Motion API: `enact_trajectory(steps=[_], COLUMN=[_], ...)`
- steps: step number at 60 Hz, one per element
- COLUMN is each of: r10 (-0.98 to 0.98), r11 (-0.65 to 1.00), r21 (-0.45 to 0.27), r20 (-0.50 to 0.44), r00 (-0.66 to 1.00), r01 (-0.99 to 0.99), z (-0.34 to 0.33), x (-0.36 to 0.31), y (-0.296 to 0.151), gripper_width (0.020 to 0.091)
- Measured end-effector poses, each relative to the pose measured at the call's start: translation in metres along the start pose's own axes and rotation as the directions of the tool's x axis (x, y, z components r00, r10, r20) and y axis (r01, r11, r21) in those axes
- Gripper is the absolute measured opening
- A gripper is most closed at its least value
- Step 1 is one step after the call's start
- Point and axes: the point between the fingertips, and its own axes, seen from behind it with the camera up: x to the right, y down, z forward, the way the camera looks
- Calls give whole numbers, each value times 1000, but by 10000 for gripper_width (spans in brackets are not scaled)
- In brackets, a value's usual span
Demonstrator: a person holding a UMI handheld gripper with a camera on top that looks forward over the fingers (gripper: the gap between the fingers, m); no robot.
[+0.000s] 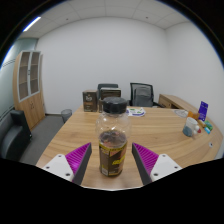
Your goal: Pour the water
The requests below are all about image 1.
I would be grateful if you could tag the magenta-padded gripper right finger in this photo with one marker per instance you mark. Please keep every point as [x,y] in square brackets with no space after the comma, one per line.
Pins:
[146,159]

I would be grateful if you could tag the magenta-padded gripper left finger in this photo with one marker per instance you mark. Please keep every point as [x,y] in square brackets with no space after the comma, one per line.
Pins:
[78,159]

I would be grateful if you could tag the clear bottle with brown label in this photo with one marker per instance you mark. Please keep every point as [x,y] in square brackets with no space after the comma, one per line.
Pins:
[112,150]

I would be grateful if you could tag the white and green leaflet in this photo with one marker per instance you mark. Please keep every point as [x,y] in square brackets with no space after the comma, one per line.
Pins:
[136,112]

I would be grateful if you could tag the white mug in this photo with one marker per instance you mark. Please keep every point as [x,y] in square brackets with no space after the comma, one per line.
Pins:
[190,126]

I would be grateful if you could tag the round grey patterned disc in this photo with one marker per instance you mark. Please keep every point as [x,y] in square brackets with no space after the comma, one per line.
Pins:
[181,113]

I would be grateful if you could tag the small dark brown box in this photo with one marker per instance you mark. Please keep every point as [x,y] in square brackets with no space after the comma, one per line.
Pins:
[90,100]

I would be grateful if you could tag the orange box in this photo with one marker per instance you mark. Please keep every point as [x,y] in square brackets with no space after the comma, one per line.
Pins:
[193,115]

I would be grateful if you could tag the grey mesh office chair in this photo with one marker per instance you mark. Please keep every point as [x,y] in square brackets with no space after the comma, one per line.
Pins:
[143,95]

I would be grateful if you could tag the small white and yellow box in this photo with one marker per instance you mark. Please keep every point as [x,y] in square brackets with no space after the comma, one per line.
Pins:
[202,123]

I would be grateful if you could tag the small light blue packet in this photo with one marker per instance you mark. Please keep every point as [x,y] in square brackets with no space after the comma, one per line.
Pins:
[207,130]

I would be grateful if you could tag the wooden cabinet with glass doors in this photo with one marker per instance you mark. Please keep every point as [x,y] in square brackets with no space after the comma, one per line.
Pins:
[31,106]

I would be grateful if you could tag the black leather sofa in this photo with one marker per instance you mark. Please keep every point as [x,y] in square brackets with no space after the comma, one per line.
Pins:
[11,136]

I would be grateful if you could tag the green snack packet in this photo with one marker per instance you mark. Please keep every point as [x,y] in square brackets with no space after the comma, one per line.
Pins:
[208,124]

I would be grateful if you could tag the large dark brown box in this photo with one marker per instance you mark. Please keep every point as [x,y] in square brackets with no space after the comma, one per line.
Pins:
[110,92]

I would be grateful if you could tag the purple standing pouch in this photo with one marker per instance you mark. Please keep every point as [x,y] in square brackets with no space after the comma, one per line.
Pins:
[203,110]

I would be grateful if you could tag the ceiling light panel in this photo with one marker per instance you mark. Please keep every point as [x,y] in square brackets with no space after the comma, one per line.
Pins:
[32,24]

